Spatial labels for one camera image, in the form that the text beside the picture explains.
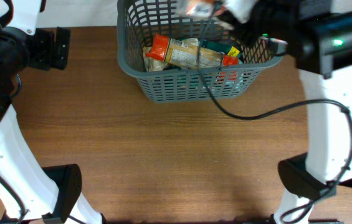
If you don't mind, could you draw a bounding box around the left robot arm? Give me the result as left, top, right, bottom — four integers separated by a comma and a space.
0, 0, 105, 223

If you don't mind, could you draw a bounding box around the orange spaghetti packet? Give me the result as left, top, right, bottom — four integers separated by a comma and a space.
145, 34, 239, 68

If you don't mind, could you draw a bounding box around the green coffee sachet bag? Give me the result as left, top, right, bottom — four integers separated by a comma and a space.
197, 39, 242, 64

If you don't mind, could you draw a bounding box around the beige paper pouch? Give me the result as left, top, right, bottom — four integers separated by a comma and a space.
143, 38, 199, 72

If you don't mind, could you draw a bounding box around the grey plastic basket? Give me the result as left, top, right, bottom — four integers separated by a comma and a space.
117, 0, 281, 103

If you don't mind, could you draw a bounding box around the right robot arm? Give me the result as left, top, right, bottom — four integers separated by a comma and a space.
250, 1, 352, 223

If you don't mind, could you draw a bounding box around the tissue multipack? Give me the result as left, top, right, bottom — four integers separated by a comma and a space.
176, 0, 215, 19

